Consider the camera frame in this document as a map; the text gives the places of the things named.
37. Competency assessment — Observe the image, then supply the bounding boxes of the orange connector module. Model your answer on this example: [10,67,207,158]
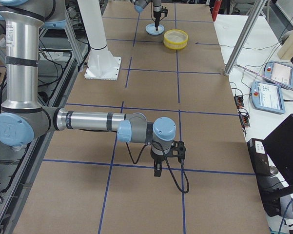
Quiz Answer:
[239,113,250,127]
[234,95,244,108]

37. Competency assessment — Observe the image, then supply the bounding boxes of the red cylinder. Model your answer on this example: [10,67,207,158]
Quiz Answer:
[212,0,222,22]

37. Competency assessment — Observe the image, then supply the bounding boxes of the yellow bamboo steamer basket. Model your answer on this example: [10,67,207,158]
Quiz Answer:
[163,29,189,50]

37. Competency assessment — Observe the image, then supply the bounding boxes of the light blue plate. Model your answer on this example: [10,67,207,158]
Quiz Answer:
[145,23,165,35]

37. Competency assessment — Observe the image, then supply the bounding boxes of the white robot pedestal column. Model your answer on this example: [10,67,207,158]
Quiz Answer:
[78,0,121,80]

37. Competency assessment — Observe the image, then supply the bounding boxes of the blue teach pendant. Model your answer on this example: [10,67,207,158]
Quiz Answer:
[264,61,293,88]
[251,81,286,114]

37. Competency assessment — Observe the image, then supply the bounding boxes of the black monitor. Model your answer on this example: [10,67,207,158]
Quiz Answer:
[263,114,293,200]

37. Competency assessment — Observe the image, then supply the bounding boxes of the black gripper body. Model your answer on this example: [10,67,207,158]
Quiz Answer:
[153,155,165,165]
[153,5,161,19]

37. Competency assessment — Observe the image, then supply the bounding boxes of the aluminium frame post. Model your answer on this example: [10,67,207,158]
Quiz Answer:
[224,0,268,76]

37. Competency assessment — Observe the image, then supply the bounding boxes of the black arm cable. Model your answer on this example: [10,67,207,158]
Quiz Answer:
[125,141,190,194]

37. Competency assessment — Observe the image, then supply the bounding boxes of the near blue teach pendant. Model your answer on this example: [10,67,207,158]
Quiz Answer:
[251,81,286,114]

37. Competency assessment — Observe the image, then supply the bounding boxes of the far blue teach pendant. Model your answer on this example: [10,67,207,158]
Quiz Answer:
[264,61,293,88]

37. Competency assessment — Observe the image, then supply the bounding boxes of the metal reacher grabber stick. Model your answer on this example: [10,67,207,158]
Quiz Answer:
[235,64,293,91]

